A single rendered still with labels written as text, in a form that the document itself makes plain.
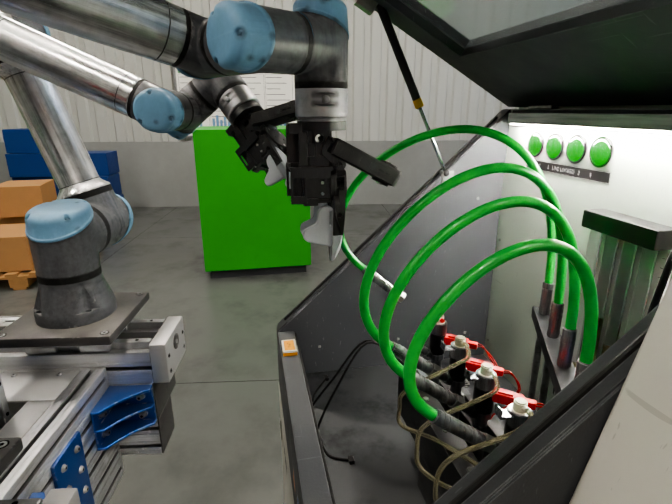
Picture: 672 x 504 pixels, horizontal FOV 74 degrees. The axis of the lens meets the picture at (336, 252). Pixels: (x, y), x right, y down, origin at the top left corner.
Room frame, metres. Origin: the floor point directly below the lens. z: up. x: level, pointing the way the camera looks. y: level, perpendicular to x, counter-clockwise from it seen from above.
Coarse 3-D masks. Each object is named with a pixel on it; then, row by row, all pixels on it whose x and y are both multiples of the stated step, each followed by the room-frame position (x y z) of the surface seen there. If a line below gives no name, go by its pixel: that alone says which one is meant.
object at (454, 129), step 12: (432, 132) 0.77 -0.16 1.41; (444, 132) 0.77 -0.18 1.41; (456, 132) 0.76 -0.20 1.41; (468, 132) 0.76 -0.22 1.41; (480, 132) 0.75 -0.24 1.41; (492, 132) 0.75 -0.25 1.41; (396, 144) 0.79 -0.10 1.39; (408, 144) 0.78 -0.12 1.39; (516, 144) 0.74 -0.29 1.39; (384, 156) 0.79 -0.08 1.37; (528, 156) 0.74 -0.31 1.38; (540, 168) 0.74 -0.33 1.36; (360, 180) 0.80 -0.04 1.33; (348, 192) 0.80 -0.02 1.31; (552, 228) 0.73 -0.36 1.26; (348, 252) 0.80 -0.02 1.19; (552, 252) 0.72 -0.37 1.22; (360, 264) 0.80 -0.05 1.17; (552, 264) 0.72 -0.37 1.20; (552, 276) 0.72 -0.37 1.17; (552, 288) 0.72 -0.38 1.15
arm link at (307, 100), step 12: (300, 96) 0.65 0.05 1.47; (312, 96) 0.64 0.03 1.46; (324, 96) 0.63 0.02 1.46; (336, 96) 0.64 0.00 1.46; (300, 108) 0.65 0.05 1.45; (312, 108) 0.64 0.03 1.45; (324, 108) 0.64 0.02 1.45; (336, 108) 0.64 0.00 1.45; (300, 120) 0.66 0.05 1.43; (312, 120) 0.64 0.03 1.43; (324, 120) 0.64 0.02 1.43; (336, 120) 0.65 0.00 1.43
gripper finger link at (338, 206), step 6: (342, 186) 0.65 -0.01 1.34; (342, 192) 0.63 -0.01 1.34; (336, 198) 0.64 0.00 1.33; (342, 198) 0.63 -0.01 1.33; (336, 204) 0.63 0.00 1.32; (342, 204) 0.63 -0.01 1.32; (336, 210) 0.63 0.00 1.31; (342, 210) 0.63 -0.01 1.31; (336, 216) 0.64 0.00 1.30; (342, 216) 0.63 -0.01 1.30; (336, 222) 0.64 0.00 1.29; (342, 222) 0.64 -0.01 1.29; (336, 228) 0.64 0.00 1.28; (342, 228) 0.64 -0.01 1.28; (336, 234) 0.64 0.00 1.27; (342, 234) 0.65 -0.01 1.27
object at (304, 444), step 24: (288, 336) 0.92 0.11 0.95; (288, 360) 0.82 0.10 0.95; (288, 384) 0.73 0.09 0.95; (288, 408) 0.67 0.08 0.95; (312, 408) 0.67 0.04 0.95; (288, 432) 0.69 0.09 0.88; (312, 432) 0.60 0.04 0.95; (288, 456) 0.72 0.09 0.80; (312, 456) 0.55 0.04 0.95; (312, 480) 0.50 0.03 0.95
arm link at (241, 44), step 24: (216, 24) 0.57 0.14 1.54; (240, 24) 0.54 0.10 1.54; (264, 24) 0.56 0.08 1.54; (288, 24) 0.59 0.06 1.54; (216, 48) 0.57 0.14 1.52; (240, 48) 0.55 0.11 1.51; (264, 48) 0.56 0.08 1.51; (288, 48) 0.59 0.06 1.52; (312, 48) 0.61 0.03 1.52; (240, 72) 0.59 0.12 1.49; (264, 72) 0.60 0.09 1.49; (288, 72) 0.62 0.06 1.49
